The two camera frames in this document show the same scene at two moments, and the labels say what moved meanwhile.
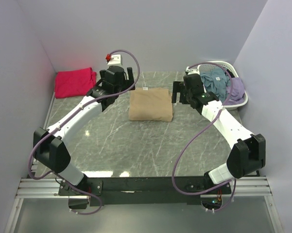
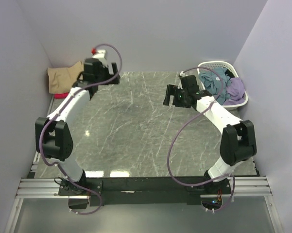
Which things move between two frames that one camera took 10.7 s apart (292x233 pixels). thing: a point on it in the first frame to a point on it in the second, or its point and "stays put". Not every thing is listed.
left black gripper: [128, 84] to [106, 69]
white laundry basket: [215, 79] stays put
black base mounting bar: [145, 191] stays put
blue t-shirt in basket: [218, 80] stays put
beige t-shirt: [150, 104] to [61, 79]
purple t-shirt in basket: [237, 92] stays put
